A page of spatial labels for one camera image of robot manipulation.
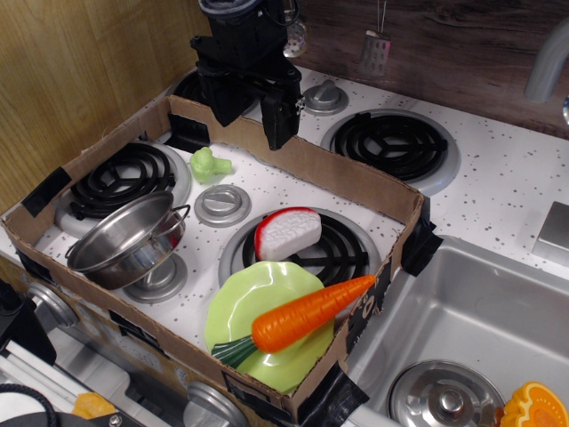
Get grey faucet handle block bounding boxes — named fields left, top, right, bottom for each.
left=532, top=201, right=569, bottom=267

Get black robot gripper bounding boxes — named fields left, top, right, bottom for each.
left=190, top=1, right=302, bottom=150

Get red white toy cheese wedge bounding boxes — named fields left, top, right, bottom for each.
left=253, top=207, right=323, bottom=262

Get hanging metal grater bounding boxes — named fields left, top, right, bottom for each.
left=358, top=1, right=391, bottom=78

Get grey faucet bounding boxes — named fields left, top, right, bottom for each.
left=524, top=19, right=568, bottom=103

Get silver knob centre front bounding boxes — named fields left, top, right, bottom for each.
left=194, top=184, right=252, bottom=228

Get silver oven dial left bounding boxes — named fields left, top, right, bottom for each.
left=28, top=282, right=79, bottom=333

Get brown cardboard fence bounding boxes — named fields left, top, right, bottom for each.
left=2, top=96, right=427, bottom=426

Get black device at left edge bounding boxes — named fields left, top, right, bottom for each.
left=1, top=280, right=57, bottom=366

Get orange toy fruit half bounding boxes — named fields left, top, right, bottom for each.
left=501, top=382, right=568, bottom=427

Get back right black burner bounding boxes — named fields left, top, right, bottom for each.
left=330, top=112, right=449, bottom=181

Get silver sink basin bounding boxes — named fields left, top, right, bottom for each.
left=347, top=237, right=568, bottom=426

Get orange toy carrot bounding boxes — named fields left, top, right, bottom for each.
left=212, top=275, right=377, bottom=368

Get black cable bottom left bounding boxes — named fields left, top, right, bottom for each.
left=0, top=383, right=60, bottom=427

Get silver knob under pot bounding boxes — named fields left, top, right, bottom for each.
left=124, top=254, right=188, bottom=304

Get yellow toy piece bottom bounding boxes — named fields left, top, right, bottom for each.
left=71, top=392, right=116, bottom=420

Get hanging metal strainer spoon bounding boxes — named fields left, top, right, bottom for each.
left=284, top=11, right=309, bottom=58

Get light green plastic plate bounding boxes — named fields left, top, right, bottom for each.
left=204, top=262, right=334, bottom=394

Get green toy broccoli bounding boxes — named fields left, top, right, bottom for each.
left=189, top=147, right=232, bottom=183

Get silver pot lid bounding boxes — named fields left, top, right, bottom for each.
left=386, top=360, right=505, bottom=426

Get silver oven dial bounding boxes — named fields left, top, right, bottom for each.
left=183, top=381, right=249, bottom=427
left=28, top=282, right=79, bottom=333

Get stainless steel pot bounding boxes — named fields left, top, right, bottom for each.
left=66, top=191, right=190, bottom=290

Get front left black burner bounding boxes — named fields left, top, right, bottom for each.
left=68, top=142, right=176, bottom=220

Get silver oven dial front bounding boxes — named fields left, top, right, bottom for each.
left=183, top=381, right=249, bottom=427

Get front right black burner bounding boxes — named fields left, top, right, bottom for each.
left=242, top=213, right=370, bottom=298

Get silver knob back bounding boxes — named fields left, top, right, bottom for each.
left=303, top=79, right=349, bottom=117

